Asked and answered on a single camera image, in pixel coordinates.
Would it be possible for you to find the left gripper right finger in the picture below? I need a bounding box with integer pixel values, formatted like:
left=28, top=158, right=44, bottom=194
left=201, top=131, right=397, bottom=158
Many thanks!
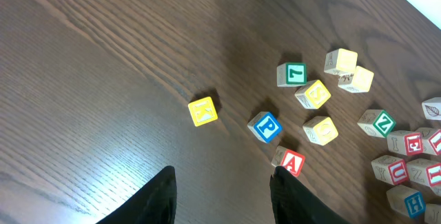
left=269, top=166, right=349, bottom=224

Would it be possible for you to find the green block N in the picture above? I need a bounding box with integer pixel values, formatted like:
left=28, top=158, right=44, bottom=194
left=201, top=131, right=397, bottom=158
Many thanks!
left=424, top=203, right=441, bottom=224

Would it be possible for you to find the red block U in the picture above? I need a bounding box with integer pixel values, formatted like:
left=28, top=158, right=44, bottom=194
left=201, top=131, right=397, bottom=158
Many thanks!
left=371, top=155, right=409, bottom=185

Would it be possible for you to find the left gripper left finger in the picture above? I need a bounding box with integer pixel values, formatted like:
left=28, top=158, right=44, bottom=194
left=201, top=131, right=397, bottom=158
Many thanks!
left=97, top=165, right=177, bottom=224

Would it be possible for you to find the yellow block top left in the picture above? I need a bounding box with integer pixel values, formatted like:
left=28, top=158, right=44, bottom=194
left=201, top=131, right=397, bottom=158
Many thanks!
left=324, top=48, right=358, bottom=75

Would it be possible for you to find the yellow block lower left cluster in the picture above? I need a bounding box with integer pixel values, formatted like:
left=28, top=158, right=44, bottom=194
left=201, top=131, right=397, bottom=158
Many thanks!
left=302, top=116, right=338, bottom=145

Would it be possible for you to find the green block Z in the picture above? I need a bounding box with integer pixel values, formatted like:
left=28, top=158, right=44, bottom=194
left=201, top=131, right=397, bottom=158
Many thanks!
left=357, top=110, right=396, bottom=138

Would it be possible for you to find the yellow block beside green L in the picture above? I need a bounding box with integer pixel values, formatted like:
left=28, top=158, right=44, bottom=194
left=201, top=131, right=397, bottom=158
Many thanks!
left=294, top=80, right=331, bottom=110

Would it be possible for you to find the blue block top L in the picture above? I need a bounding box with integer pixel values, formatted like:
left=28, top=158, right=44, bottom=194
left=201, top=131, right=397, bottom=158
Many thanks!
left=422, top=97, right=441, bottom=121

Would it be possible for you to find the red block A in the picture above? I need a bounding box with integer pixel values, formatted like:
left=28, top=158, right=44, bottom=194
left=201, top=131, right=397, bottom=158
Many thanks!
left=271, top=145, right=305, bottom=177

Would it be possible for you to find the blue block E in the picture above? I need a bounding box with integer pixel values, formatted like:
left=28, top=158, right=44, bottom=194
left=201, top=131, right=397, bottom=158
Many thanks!
left=386, top=185, right=426, bottom=218

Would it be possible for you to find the red block E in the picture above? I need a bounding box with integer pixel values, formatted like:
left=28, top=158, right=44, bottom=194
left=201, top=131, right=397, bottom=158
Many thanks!
left=387, top=130, right=424, bottom=156

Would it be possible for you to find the red block D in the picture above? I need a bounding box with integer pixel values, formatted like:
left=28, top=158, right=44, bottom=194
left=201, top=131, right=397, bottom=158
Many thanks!
left=407, top=159, right=440, bottom=187

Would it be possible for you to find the blue block P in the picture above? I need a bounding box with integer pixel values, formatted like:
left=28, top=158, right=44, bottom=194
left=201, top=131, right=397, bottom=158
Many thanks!
left=247, top=112, right=283, bottom=143

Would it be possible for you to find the yellow block far left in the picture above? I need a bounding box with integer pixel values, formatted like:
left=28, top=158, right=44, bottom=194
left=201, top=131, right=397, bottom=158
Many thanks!
left=188, top=96, right=218, bottom=127

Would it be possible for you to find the blue block D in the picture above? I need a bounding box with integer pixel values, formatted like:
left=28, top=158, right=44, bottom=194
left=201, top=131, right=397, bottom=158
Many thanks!
left=431, top=185, right=441, bottom=196

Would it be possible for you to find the yellow block S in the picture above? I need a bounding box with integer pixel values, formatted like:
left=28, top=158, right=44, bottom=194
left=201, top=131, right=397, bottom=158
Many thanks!
left=338, top=65, right=374, bottom=93

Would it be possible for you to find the red block I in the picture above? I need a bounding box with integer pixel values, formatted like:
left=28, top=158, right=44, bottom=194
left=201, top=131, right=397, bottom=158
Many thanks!
left=416, top=128, right=440, bottom=156

